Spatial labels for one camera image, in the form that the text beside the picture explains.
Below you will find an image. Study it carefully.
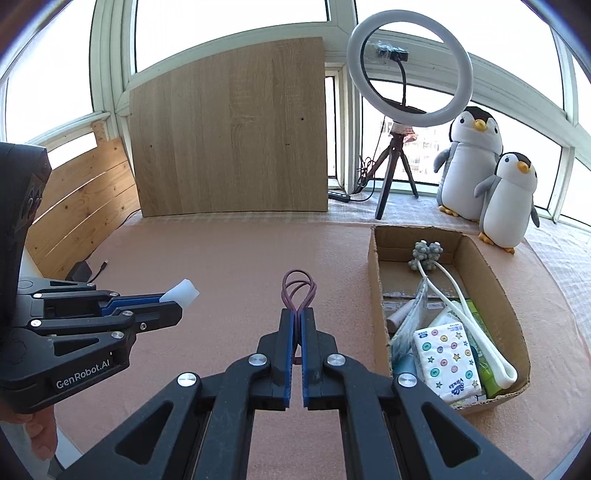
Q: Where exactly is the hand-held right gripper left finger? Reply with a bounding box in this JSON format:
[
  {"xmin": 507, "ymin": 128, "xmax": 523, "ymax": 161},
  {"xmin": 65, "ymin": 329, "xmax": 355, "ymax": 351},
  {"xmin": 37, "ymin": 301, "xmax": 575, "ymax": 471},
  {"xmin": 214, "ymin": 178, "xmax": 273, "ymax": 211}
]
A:
[{"xmin": 58, "ymin": 308, "xmax": 296, "ymax": 480}]

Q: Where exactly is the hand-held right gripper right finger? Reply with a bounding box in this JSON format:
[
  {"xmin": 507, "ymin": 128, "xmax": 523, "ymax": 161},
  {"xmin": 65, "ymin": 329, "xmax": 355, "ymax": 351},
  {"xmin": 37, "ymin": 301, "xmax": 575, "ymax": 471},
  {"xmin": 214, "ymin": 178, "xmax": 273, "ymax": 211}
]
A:
[{"xmin": 300, "ymin": 308, "xmax": 536, "ymax": 480}]

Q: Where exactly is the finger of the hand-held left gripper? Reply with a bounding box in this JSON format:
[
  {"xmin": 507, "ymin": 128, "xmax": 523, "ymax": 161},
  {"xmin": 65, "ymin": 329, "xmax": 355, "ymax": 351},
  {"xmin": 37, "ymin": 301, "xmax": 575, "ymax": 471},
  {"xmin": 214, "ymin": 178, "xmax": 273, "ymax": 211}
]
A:
[
  {"xmin": 28, "ymin": 300, "xmax": 184, "ymax": 358},
  {"xmin": 21, "ymin": 276, "xmax": 168, "ymax": 319}
]

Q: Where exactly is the white rubber block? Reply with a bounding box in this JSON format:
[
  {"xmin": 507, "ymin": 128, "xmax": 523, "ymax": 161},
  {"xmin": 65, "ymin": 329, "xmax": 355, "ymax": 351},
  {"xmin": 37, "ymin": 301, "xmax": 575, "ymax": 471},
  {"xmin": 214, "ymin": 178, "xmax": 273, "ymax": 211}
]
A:
[{"xmin": 159, "ymin": 278, "xmax": 200, "ymax": 309}]

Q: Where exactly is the maroon hair tie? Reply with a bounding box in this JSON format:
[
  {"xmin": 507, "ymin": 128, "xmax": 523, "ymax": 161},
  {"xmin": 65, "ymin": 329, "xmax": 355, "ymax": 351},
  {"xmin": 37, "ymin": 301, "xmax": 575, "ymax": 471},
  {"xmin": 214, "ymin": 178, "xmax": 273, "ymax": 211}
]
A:
[{"xmin": 281, "ymin": 270, "xmax": 318, "ymax": 315}]

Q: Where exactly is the pink bottle with grey cap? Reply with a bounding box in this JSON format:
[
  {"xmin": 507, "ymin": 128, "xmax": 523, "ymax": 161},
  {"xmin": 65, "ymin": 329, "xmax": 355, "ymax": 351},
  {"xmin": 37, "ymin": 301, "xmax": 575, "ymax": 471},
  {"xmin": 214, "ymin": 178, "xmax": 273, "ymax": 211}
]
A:
[{"xmin": 387, "ymin": 302, "xmax": 419, "ymax": 330}]

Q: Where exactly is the blue wipes packet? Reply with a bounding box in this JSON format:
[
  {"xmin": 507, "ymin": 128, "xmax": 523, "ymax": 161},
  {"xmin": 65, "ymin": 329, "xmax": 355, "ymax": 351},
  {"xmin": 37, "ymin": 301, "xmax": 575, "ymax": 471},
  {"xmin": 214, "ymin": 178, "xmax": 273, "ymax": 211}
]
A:
[{"xmin": 390, "ymin": 277, "xmax": 432, "ymax": 377}]

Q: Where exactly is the cardboard box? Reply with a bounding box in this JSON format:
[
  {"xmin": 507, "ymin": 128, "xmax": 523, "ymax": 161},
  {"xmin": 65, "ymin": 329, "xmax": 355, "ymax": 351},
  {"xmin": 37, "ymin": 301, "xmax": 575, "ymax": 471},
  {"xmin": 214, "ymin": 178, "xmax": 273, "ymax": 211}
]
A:
[{"xmin": 368, "ymin": 224, "xmax": 532, "ymax": 416}]

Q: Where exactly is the patterned tissue pack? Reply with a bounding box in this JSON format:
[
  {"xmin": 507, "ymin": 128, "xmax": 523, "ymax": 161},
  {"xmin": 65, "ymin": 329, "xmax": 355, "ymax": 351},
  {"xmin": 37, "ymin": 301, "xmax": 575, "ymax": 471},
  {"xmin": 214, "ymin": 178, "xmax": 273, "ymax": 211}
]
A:
[{"xmin": 412, "ymin": 320, "xmax": 485, "ymax": 407}]

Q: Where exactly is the green hand cream tube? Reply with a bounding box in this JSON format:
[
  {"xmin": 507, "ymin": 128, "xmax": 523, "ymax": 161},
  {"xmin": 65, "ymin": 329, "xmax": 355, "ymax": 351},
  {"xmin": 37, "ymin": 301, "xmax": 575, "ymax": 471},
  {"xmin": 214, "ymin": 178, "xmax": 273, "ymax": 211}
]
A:
[{"xmin": 462, "ymin": 299, "xmax": 506, "ymax": 400}]

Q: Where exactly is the white roller massager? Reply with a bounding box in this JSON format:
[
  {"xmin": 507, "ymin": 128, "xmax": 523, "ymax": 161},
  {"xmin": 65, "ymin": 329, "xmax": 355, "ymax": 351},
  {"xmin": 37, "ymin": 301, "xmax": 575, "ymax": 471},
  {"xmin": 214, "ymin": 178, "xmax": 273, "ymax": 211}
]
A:
[{"xmin": 409, "ymin": 240, "xmax": 519, "ymax": 391}]

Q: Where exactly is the person's left hand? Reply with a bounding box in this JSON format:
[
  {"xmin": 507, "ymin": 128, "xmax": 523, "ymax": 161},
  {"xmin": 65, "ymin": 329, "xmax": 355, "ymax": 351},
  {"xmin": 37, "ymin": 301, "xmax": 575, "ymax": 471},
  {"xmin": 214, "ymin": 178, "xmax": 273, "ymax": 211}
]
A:
[{"xmin": 0, "ymin": 406, "xmax": 59, "ymax": 457}]

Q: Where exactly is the pink blanket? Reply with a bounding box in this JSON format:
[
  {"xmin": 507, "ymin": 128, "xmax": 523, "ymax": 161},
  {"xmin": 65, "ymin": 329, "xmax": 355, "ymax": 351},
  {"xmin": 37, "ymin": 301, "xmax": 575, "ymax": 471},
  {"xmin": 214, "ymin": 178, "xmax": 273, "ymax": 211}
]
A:
[{"xmin": 23, "ymin": 212, "xmax": 583, "ymax": 480}]

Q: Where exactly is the wooden slat headboard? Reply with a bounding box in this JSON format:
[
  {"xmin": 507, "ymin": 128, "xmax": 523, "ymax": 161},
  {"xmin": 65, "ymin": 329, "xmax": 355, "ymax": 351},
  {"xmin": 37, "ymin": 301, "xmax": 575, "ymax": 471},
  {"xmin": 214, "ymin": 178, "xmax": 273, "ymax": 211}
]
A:
[{"xmin": 25, "ymin": 122, "xmax": 141, "ymax": 280}]

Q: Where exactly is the wooden board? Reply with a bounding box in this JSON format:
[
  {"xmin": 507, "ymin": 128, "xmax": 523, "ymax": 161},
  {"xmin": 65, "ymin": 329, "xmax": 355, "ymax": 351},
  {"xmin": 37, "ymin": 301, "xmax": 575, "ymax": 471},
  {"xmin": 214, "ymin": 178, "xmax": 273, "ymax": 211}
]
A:
[{"xmin": 128, "ymin": 37, "xmax": 329, "ymax": 219}]

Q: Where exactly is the large penguin plush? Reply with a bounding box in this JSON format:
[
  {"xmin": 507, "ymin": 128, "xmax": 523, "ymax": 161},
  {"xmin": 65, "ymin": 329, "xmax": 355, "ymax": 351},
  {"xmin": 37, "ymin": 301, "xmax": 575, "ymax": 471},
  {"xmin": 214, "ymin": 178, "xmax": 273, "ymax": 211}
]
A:
[{"xmin": 433, "ymin": 106, "xmax": 504, "ymax": 225}]

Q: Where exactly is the small penguin plush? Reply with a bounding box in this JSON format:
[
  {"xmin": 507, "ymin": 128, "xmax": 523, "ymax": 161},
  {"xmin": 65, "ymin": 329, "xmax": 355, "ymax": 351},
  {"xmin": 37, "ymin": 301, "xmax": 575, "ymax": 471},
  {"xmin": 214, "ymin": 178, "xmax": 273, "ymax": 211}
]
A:
[{"xmin": 475, "ymin": 152, "xmax": 541, "ymax": 254}]

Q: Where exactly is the black webcam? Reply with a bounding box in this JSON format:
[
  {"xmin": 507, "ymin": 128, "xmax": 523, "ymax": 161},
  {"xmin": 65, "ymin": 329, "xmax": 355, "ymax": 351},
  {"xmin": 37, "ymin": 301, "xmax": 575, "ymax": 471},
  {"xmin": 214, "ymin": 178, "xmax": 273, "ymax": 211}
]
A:
[{"xmin": 369, "ymin": 41, "xmax": 411, "ymax": 109}]

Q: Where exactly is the black power adapter with cable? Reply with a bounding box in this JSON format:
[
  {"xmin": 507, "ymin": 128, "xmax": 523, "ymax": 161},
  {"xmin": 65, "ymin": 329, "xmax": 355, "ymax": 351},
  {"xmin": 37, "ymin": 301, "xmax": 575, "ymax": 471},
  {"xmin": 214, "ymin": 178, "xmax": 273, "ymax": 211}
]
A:
[{"xmin": 65, "ymin": 261, "xmax": 110, "ymax": 283}]

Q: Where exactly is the black cable bundle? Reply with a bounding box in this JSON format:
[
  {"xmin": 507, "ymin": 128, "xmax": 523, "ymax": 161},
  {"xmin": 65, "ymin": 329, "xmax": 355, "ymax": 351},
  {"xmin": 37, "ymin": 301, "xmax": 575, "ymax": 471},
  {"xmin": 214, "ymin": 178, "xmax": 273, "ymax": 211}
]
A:
[{"xmin": 353, "ymin": 154, "xmax": 376, "ymax": 201}]

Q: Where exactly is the white ring light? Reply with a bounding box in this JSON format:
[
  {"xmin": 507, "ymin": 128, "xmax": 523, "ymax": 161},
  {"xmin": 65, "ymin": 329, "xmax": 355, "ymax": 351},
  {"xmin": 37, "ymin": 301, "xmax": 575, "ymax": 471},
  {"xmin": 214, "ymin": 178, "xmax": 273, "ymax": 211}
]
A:
[{"xmin": 346, "ymin": 10, "xmax": 472, "ymax": 127}]

